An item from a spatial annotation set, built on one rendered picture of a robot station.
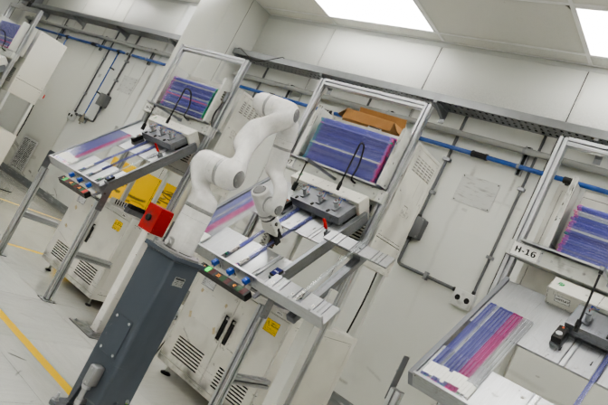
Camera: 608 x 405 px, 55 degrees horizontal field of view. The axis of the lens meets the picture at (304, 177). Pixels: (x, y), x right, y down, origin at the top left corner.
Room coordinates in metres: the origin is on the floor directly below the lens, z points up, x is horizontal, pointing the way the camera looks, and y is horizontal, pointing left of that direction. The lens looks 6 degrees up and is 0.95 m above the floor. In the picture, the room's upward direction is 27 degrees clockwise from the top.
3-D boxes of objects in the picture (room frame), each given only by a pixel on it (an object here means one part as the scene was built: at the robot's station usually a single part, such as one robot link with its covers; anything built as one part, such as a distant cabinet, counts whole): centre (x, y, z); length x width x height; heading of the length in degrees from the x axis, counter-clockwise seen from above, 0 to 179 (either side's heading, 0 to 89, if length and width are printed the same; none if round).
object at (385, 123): (3.47, -0.28, 1.82); 0.68 x 0.30 x 0.20; 50
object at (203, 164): (2.35, 0.34, 1.00); 0.19 x 0.12 x 0.24; 62
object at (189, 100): (4.25, 0.90, 0.95); 1.35 x 0.82 x 1.90; 140
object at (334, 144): (3.17, -0.17, 1.52); 0.51 x 0.13 x 0.27; 50
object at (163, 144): (4.08, 1.02, 0.66); 1.01 x 0.73 x 1.31; 140
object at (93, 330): (3.40, 0.65, 0.39); 0.24 x 0.24 x 0.78; 50
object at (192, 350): (3.30, -0.20, 0.31); 0.70 x 0.65 x 0.62; 50
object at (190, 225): (2.33, 0.31, 0.79); 0.19 x 0.19 x 0.18
